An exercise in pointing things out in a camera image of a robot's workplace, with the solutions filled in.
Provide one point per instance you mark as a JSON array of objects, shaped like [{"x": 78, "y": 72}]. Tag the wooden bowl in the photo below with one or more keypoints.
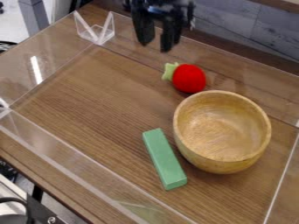
[{"x": 222, "y": 131}]

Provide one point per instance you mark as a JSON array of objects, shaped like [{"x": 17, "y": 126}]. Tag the grey table leg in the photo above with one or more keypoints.
[{"x": 33, "y": 15}]

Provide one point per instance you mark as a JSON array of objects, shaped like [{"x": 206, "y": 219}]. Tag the clear acrylic enclosure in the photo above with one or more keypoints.
[{"x": 83, "y": 93}]

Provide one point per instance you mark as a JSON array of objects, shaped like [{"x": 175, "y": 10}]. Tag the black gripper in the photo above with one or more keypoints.
[{"x": 172, "y": 23}]

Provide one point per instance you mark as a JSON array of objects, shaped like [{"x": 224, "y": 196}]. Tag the red plush strawberry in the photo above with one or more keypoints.
[{"x": 186, "y": 76}]

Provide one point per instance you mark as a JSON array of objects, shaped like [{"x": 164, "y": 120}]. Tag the green rectangular block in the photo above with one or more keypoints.
[{"x": 166, "y": 162}]

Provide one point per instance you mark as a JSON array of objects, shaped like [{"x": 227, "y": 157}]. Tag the black clamp device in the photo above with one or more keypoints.
[{"x": 27, "y": 218}]

